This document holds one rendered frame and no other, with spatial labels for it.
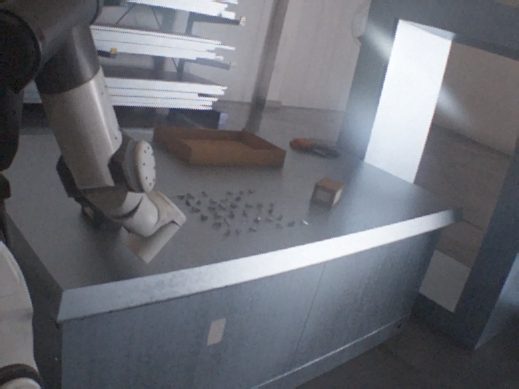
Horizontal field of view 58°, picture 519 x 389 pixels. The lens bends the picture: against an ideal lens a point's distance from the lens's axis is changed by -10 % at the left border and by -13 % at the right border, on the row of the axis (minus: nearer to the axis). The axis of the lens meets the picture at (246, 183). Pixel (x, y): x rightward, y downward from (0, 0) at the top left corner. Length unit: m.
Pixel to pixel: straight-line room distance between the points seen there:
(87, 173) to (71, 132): 0.07
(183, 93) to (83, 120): 4.77
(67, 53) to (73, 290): 0.50
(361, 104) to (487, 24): 0.84
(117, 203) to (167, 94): 4.57
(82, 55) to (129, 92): 4.48
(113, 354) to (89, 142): 0.64
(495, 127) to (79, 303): 10.20
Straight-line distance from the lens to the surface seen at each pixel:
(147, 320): 1.21
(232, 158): 1.89
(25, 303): 0.97
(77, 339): 1.13
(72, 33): 0.63
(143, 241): 1.00
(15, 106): 0.79
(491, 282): 2.46
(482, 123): 10.94
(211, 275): 1.17
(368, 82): 2.78
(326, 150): 2.45
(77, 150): 0.70
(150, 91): 5.22
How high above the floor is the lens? 1.18
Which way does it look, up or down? 18 degrees down
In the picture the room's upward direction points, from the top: 13 degrees clockwise
